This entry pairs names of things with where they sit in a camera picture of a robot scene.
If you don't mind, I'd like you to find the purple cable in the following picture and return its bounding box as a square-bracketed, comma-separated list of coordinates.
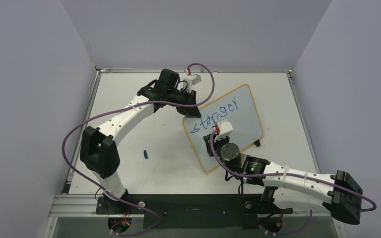
[209, 130, 378, 213]
[62, 63, 215, 237]

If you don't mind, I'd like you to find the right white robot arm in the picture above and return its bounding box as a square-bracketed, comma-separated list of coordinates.
[203, 134, 363, 225]

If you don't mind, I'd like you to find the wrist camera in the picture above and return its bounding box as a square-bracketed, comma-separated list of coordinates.
[182, 74, 202, 92]
[213, 119, 233, 141]

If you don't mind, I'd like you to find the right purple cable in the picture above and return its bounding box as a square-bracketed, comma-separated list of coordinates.
[209, 130, 378, 213]

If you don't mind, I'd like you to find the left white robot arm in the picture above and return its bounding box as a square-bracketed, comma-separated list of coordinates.
[80, 69, 201, 213]

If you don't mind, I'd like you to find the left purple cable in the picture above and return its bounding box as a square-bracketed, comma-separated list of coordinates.
[62, 63, 215, 237]

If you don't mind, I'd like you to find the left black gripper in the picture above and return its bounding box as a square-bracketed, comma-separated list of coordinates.
[167, 88, 200, 118]

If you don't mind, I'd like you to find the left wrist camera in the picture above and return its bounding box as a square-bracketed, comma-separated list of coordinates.
[182, 74, 202, 92]

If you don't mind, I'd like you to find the right black whiteboard clip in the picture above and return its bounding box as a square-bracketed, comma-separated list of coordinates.
[254, 139, 261, 147]

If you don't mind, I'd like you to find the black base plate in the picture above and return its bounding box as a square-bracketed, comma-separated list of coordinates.
[95, 194, 293, 229]

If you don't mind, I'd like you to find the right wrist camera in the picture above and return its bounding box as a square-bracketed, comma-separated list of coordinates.
[213, 119, 233, 141]

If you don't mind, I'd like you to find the yellow framed whiteboard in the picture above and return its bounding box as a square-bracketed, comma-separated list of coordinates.
[182, 84, 263, 173]

